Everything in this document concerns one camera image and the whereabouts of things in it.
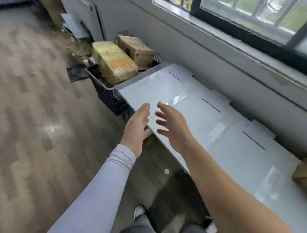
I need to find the person's right hand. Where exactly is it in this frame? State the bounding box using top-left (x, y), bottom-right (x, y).
top-left (155, 101), bottom-right (196, 156)

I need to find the person's left hand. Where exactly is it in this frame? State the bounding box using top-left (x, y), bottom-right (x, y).
top-left (120, 103), bottom-right (151, 159)

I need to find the person's left forearm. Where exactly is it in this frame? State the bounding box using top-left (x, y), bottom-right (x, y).
top-left (47, 144), bottom-right (137, 233)

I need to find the person's right forearm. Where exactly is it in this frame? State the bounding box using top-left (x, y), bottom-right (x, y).
top-left (177, 138), bottom-right (295, 233)

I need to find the white flat cardboard sheet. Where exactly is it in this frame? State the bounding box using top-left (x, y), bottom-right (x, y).
top-left (117, 63), bottom-right (307, 219)

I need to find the black plastic crate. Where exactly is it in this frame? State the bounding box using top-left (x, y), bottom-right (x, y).
top-left (85, 59), bottom-right (161, 117)

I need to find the metal floor grille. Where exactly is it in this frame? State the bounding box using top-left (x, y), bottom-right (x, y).
top-left (153, 53), bottom-right (169, 66)

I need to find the brown wrapped cardboard bundle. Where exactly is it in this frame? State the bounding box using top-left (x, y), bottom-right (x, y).
top-left (114, 35), bottom-right (157, 70)

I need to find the yellow green wrapped bundle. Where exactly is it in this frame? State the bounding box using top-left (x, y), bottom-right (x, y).
top-left (92, 41), bottom-right (139, 85)

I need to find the person's left white shoe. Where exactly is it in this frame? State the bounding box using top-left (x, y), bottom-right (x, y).
top-left (134, 205), bottom-right (147, 220)

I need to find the person's white shoe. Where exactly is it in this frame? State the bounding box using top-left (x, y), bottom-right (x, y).
top-left (205, 216), bottom-right (218, 233)
top-left (134, 205), bottom-right (147, 220)

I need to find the grey window sill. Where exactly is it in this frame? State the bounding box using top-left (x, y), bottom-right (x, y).
top-left (127, 0), bottom-right (307, 90)

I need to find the black plastic bag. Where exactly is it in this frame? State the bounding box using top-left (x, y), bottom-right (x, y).
top-left (66, 64), bottom-right (91, 82)

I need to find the person's left leg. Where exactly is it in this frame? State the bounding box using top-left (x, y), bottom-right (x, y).
top-left (119, 214), bottom-right (156, 233)

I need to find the person's leg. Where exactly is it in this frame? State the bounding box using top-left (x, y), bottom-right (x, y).
top-left (179, 223), bottom-right (207, 233)
top-left (119, 214), bottom-right (156, 233)

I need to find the person's right leg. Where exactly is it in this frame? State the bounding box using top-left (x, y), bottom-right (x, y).
top-left (179, 223), bottom-right (207, 233)

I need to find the person's right white shoe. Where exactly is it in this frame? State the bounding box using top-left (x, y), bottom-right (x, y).
top-left (205, 216), bottom-right (218, 233)

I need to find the pile of brown debris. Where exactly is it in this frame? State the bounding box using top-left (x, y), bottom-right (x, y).
top-left (63, 34), bottom-right (94, 65)

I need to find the stack of grey sheets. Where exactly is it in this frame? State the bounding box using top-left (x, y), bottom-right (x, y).
top-left (61, 13), bottom-right (91, 39)

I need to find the black framed window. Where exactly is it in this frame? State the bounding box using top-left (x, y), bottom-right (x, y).
top-left (152, 0), bottom-right (307, 63)

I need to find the white leaning panel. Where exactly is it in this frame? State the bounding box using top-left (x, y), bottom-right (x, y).
top-left (61, 0), bottom-right (105, 43)

